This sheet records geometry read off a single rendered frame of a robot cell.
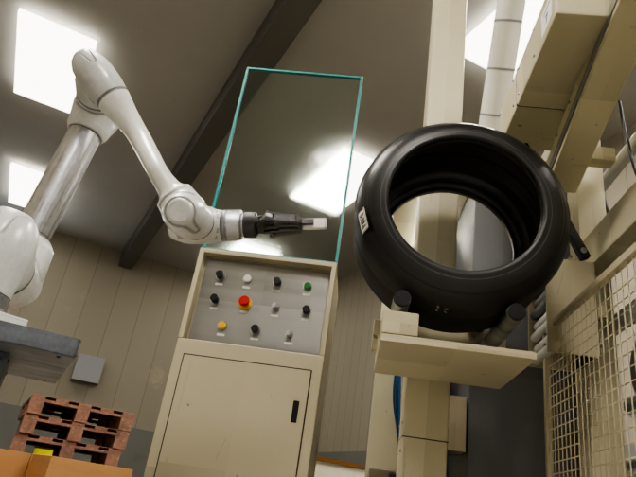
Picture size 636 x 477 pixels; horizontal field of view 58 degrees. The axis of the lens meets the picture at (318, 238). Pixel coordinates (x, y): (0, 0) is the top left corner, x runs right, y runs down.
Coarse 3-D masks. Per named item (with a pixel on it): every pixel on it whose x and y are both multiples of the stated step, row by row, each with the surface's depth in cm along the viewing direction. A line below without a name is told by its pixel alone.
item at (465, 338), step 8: (376, 320) 178; (376, 328) 177; (424, 328) 176; (376, 336) 176; (424, 336) 175; (432, 336) 175; (440, 336) 175; (448, 336) 175; (456, 336) 175; (464, 336) 174; (472, 336) 174; (480, 336) 174; (376, 344) 174; (504, 344) 173
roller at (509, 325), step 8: (512, 304) 143; (520, 304) 143; (504, 312) 145; (512, 312) 141; (520, 312) 141; (504, 320) 145; (512, 320) 142; (520, 320) 141; (496, 328) 153; (504, 328) 148; (512, 328) 147; (488, 336) 160; (496, 336) 155; (504, 336) 153; (480, 344) 170; (488, 344) 163; (496, 344) 161
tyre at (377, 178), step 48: (432, 144) 161; (480, 144) 162; (384, 192) 154; (432, 192) 188; (480, 192) 184; (528, 192) 174; (384, 240) 148; (528, 240) 176; (384, 288) 155; (432, 288) 144; (480, 288) 142; (528, 288) 144
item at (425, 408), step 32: (448, 0) 237; (448, 32) 230; (448, 64) 223; (448, 96) 216; (416, 224) 201; (448, 224) 193; (448, 256) 188; (416, 384) 171; (448, 384) 171; (416, 416) 167; (448, 416) 167; (416, 448) 164
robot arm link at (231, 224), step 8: (224, 216) 162; (232, 216) 162; (240, 216) 163; (224, 224) 161; (232, 224) 161; (240, 224) 162; (224, 232) 161; (232, 232) 161; (240, 232) 163; (224, 240) 164; (232, 240) 165
